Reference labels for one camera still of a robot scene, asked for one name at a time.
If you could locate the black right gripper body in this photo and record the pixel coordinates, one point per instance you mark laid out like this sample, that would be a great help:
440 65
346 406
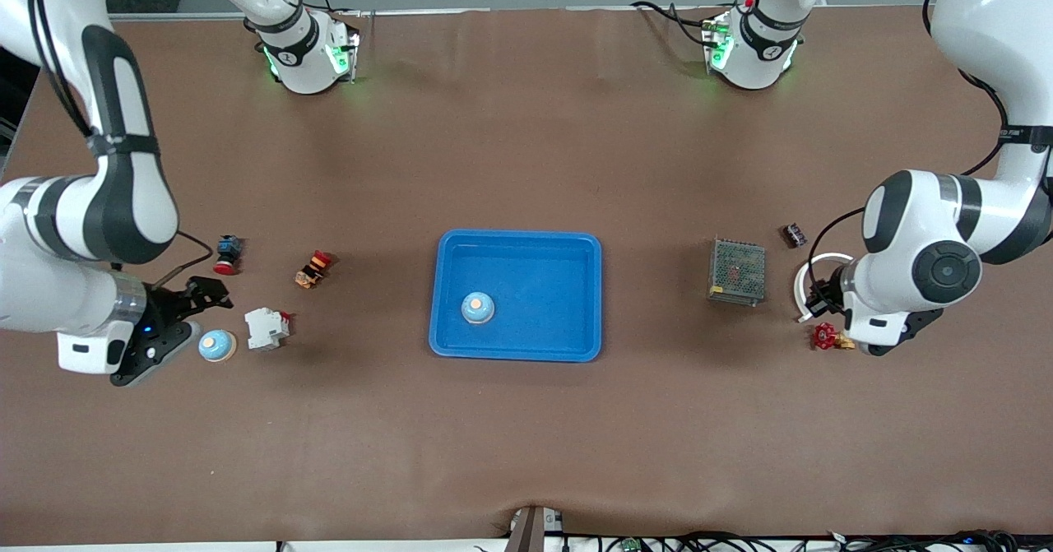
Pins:
167 306

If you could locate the light blue service bell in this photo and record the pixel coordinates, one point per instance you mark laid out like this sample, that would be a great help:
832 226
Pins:
217 345
477 308

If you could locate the dark brown capacitor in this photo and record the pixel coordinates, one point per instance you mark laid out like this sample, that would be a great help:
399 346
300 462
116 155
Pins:
794 234

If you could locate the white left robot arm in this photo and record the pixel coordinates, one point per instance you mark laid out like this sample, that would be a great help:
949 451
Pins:
921 206

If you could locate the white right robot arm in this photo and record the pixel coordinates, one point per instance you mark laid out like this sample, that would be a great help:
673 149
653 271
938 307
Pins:
123 206

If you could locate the white curved plastic piece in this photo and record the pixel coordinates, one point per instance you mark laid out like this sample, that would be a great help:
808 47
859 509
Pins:
798 289

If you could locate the white circuit breaker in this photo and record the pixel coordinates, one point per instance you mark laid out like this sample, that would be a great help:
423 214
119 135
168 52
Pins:
266 328

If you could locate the metal mesh power supply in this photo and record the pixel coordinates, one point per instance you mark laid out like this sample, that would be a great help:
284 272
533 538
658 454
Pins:
737 272

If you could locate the orange yellow emergency stop button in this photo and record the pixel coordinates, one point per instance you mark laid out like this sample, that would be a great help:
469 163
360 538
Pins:
313 269

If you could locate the blue plastic tray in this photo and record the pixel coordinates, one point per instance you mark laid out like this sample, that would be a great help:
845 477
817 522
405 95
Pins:
559 272

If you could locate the brown metal table clamp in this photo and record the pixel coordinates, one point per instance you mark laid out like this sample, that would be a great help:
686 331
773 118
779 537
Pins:
531 531

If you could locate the red mushroom push button switch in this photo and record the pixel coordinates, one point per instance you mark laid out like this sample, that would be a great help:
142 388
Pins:
228 254

